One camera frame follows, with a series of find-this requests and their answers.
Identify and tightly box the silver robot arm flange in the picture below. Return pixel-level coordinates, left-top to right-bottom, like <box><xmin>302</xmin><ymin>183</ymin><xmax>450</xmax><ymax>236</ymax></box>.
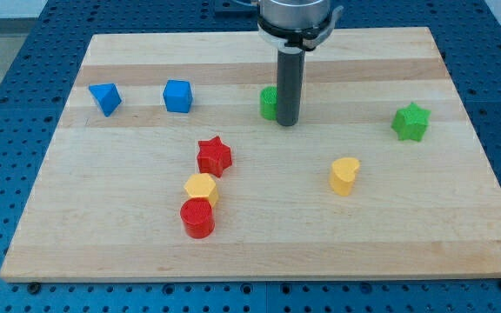
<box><xmin>257</xmin><ymin>0</ymin><xmax>344</xmax><ymax>54</ymax></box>

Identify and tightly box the red star block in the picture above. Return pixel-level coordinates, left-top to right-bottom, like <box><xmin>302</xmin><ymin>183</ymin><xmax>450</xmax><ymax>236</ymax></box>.
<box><xmin>197</xmin><ymin>136</ymin><xmax>232</xmax><ymax>177</ymax></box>

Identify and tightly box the green star block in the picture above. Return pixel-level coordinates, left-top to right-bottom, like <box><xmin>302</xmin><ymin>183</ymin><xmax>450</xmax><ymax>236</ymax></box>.
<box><xmin>391</xmin><ymin>102</ymin><xmax>431</xmax><ymax>142</ymax></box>

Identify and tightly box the yellow hexagon block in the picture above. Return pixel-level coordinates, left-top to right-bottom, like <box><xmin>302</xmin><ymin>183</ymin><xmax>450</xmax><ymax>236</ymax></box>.
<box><xmin>184</xmin><ymin>173</ymin><xmax>219</xmax><ymax>207</ymax></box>

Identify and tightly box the green cylinder block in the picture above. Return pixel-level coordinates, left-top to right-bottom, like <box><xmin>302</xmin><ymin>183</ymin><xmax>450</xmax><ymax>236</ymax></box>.
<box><xmin>259</xmin><ymin>86</ymin><xmax>277</xmax><ymax>120</ymax></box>

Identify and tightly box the red cylinder block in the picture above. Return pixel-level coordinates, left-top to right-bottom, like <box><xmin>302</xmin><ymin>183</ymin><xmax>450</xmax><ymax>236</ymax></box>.
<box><xmin>180</xmin><ymin>197</ymin><xmax>215</xmax><ymax>239</ymax></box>

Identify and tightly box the wooden board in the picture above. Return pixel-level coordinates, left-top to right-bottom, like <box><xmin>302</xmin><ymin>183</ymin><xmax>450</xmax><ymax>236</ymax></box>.
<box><xmin>0</xmin><ymin>27</ymin><xmax>501</xmax><ymax>283</ymax></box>

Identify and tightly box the yellow heart block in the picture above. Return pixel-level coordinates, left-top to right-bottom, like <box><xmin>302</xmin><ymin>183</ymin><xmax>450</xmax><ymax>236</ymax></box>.
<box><xmin>329</xmin><ymin>157</ymin><xmax>360</xmax><ymax>196</ymax></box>

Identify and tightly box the blue cube block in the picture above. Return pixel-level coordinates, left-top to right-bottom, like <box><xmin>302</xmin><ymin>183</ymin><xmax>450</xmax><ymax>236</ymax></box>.
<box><xmin>163</xmin><ymin>80</ymin><xmax>193</xmax><ymax>113</ymax></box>

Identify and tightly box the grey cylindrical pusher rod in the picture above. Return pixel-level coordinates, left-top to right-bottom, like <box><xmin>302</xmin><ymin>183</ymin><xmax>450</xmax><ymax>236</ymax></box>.
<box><xmin>276</xmin><ymin>51</ymin><xmax>305</xmax><ymax>127</ymax></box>

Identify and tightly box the blue triangle block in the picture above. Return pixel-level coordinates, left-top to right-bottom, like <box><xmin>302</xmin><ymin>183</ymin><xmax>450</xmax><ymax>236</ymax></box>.
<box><xmin>89</xmin><ymin>83</ymin><xmax>122</xmax><ymax>117</ymax></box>

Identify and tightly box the blue perforated table plate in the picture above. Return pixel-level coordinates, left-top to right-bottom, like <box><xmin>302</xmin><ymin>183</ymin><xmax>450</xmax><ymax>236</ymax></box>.
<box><xmin>0</xmin><ymin>0</ymin><xmax>501</xmax><ymax>312</ymax></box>

